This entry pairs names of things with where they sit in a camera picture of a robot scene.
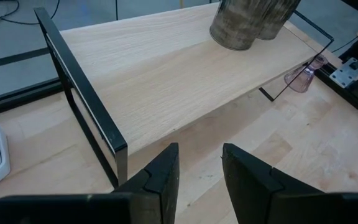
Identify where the wooden shelf riser black frame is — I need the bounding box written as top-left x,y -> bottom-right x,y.
33,1 -> 336,189

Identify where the black table edge rail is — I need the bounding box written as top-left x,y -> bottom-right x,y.
0,78 -> 65,118
314,63 -> 358,126

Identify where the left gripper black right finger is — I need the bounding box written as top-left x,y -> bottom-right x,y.
221,142 -> 325,224

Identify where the ribbed metal candle tin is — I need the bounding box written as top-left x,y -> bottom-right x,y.
209,0 -> 273,52
256,0 -> 302,41

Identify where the silver metal mounting plate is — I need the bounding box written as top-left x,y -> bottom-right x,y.
329,57 -> 358,89

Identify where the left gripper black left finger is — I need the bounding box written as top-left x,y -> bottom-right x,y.
113,142 -> 180,224

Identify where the thin black looped cable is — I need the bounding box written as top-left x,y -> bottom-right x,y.
0,0 -> 61,26

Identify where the pink ribbed glass candle holder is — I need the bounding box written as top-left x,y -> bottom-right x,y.
283,55 -> 329,94

